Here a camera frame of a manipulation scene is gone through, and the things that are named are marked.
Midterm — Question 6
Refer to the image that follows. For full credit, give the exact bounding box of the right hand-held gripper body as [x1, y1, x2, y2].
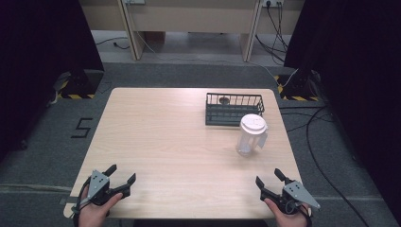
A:
[268, 180, 323, 216]

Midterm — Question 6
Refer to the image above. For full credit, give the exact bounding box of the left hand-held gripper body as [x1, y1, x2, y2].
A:
[81, 169, 124, 207]

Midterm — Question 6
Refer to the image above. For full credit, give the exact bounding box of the clear pitcher with white lid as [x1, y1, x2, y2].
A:
[235, 113, 270, 158]

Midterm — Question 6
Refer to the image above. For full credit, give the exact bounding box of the black wire basket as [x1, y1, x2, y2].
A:
[204, 92, 266, 128]

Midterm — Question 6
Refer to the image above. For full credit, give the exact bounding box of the person's right hand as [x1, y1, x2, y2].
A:
[263, 197, 313, 227]

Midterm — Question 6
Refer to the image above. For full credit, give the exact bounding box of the person's left hand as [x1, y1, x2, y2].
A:
[78, 185, 124, 227]

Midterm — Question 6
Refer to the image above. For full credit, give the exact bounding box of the stand base with striped tape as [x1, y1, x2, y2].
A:
[46, 69, 105, 107]
[273, 69, 322, 102]

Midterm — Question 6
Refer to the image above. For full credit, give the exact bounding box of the black curtain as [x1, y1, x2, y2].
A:
[283, 0, 401, 225]
[0, 0, 105, 162]

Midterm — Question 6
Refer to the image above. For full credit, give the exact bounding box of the long black floor cable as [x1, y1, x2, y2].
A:
[278, 105, 371, 227]

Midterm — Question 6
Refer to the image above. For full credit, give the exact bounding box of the black floor cable with plug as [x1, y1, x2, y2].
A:
[95, 36, 131, 51]

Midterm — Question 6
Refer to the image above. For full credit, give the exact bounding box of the bundle of black cables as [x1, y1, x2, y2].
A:
[254, 2, 289, 66]

